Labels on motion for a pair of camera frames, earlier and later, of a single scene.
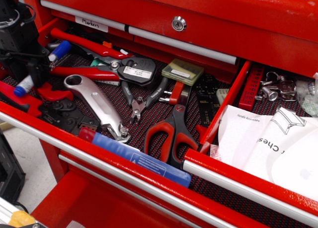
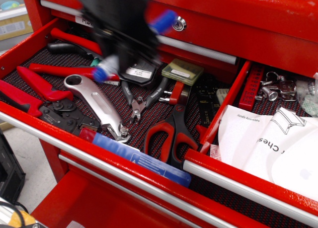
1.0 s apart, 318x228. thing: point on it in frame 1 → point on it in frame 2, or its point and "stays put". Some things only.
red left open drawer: (117, 104) stays put
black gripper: (21, 49) → (119, 16)
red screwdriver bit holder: (175, 95) stays put
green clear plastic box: (186, 73) stays put
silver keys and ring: (276, 86) stays put
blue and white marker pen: (60, 51) → (109, 65)
